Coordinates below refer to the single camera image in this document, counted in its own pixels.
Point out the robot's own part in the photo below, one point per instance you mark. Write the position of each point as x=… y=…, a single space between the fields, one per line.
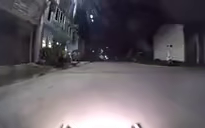
x=136 y=125
x=64 y=126

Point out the multi-storey building with balconies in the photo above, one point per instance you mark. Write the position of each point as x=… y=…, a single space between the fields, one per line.
x=26 y=26

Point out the green bush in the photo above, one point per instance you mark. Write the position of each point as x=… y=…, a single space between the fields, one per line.
x=53 y=55

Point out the grey asphalt road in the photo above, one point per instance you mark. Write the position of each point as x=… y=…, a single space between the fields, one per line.
x=123 y=86

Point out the grey concrete sidewalk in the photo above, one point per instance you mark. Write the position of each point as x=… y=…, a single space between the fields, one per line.
x=10 y=73

